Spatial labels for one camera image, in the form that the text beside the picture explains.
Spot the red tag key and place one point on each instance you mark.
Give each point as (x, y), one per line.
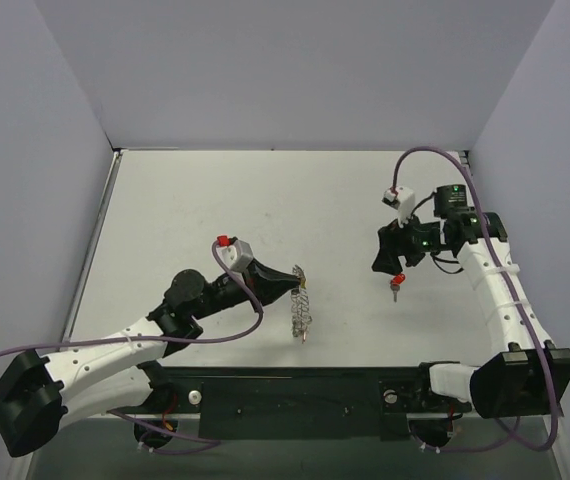
(395, 285)

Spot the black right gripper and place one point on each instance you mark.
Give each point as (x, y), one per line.
(398, 241)

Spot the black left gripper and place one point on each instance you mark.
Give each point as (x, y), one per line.
(253, 285)

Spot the metal disc key organizer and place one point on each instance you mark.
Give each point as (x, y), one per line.
(301, 318)

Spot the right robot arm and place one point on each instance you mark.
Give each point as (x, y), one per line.
(526, 373)

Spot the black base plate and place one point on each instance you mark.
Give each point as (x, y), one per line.
(299, 403)

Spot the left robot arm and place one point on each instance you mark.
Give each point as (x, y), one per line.
(39, 394)

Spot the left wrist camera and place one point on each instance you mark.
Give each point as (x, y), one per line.
(232, 254)

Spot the aluminium table edge rail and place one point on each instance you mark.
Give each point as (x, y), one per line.
(465, 162)

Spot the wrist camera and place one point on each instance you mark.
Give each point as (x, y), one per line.
(403, 201)
(232, 254)

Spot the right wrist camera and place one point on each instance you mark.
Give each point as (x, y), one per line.
(403, 201)

